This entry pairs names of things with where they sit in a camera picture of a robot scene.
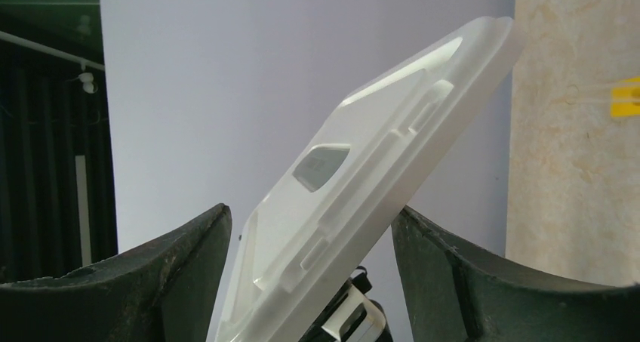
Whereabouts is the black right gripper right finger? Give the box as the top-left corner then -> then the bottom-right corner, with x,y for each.
391,208 -> 639,341

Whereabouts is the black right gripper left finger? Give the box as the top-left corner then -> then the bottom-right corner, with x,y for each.
1,204 -> 232,341

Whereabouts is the white plastic tray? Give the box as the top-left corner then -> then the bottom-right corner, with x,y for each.
216,16 -> 526,341

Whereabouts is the yellow test tube rack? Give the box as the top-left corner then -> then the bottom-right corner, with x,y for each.
610,77 -> 639,119

